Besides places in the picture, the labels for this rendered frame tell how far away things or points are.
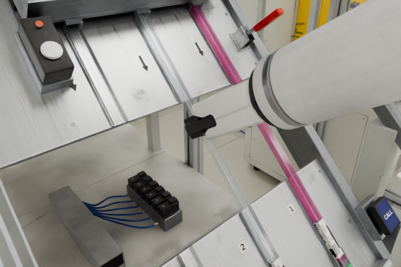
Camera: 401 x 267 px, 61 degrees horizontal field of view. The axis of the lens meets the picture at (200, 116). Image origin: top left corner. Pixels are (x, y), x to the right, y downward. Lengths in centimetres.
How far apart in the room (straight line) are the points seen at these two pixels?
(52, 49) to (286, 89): 27
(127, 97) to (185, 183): 48
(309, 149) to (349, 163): 95
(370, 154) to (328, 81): 62
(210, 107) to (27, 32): 23
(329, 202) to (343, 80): 36
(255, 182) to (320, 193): 133
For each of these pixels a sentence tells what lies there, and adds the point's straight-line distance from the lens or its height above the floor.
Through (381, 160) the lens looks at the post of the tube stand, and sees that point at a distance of 90.
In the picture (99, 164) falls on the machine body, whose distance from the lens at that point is 102.
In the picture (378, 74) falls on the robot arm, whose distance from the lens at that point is 28.
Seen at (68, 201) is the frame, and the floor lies 66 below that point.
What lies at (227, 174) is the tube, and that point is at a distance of 49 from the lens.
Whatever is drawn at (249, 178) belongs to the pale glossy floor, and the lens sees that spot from 195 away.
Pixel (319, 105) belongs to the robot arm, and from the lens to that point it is 31.
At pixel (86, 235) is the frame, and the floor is 66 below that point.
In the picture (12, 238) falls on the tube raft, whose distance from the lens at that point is 40.
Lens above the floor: 120
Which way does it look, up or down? 28 degrees down
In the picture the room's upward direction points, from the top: straight up
